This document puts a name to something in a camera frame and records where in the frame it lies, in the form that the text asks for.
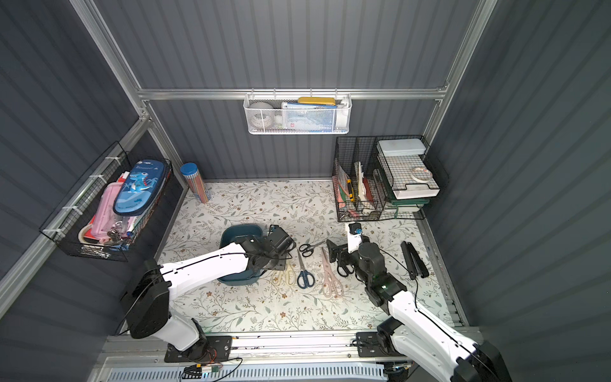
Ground cream kitchen scissors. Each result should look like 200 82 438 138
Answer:
271 262 297 287

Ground small black scissors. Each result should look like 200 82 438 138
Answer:
298 240 326 258

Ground pink kitchen scissors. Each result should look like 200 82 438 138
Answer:
321 248 345 299

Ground blue handled scissors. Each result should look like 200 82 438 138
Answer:
297 252 315 290

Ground teal plastic storage box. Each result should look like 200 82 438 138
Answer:
218 223 268 287

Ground black handled scissors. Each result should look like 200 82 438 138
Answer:
337 262 354 278

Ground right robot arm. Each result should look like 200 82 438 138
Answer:
326 240 512 381

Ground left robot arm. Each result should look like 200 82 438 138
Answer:
120 225 295 357

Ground black stapler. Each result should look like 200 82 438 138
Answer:
400 241 430 280

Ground tape roll on tray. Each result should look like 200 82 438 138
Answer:
410 166 434 184

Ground coloured pencil tube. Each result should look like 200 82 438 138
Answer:
180 162 209 204

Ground white tape roll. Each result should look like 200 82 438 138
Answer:
246 102 275 130

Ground blue white packet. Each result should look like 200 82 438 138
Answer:
282 102 337 132

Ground blue dinosaur pencil case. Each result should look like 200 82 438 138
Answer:
113 159 170 216

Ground pink pencil case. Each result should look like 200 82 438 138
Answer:
91 182 125 243

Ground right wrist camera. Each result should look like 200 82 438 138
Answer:
347 222 362 253

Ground black wire desk organizer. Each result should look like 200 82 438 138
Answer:
333 135 449 222

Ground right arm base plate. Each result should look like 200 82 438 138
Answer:
351 332 405 358

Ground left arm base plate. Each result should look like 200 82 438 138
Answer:
164 336 233 364

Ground white wire wall basket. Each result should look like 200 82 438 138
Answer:
243 95 353 135

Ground black wire side basket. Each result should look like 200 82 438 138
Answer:
40 142 173 262

